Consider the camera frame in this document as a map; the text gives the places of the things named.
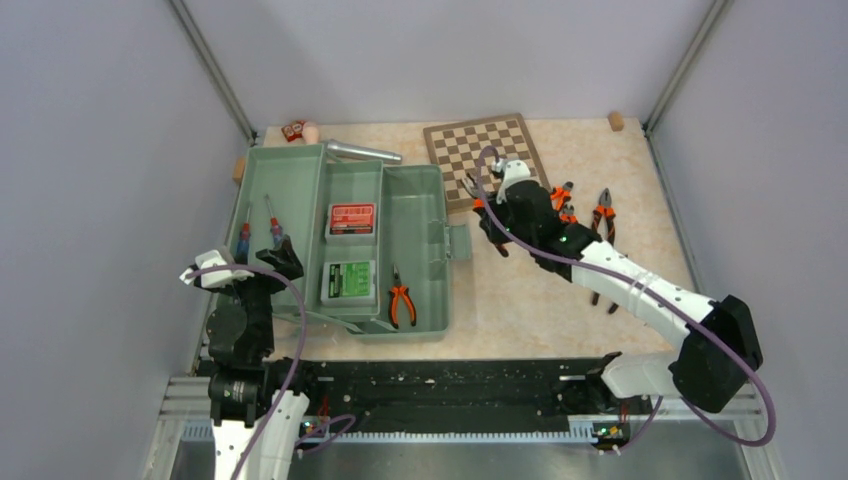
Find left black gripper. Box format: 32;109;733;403
222;233;303;355

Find blue handled screwdriver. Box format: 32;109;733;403
234;202;252;263
264;194;285;248

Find orange diagonal cutters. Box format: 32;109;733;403
550;181;574;211

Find large orange pliers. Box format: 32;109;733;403
460;173;509;258

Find green screw bit box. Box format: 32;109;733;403
320;260;377;307

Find red tool card pack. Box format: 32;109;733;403
324;202;377;246

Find green plastic tool box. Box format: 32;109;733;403
226;145;471;342

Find orange long nose pliers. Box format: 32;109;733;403
388;263;417;329

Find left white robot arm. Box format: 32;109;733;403
182;235;321;479

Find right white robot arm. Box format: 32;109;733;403
462;177;771;413

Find small orange pliers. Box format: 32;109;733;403
559;203;578;224

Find wooden chessboard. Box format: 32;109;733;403
423;113;550;214

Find wooden block at left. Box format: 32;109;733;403
231;156;246;186

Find small red printed box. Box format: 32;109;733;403
280;120;306;143

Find orange handled pliers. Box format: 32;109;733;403
591;188;616;245

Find wooden handle hammer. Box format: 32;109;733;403
301;122;403;165

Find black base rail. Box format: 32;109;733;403
288;357;652;437

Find aluminium frame post left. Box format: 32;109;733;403
165;0;258;146

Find aluminium frame post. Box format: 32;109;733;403
165;0;258;146
642;0;734;138

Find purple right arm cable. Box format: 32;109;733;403
475;145;778;458

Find aluminium frame post right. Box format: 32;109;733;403
642;0;734;138

